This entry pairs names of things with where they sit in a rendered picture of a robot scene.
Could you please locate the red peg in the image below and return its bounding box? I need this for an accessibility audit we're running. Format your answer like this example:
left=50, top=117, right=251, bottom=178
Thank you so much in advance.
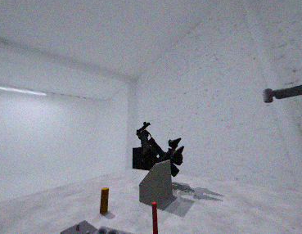
left=152, top=202, right=158, bottom=234

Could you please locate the orange cylinder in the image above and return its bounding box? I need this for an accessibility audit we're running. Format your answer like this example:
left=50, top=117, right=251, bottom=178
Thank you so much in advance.
left=100, top=187, right=109, bottom=214

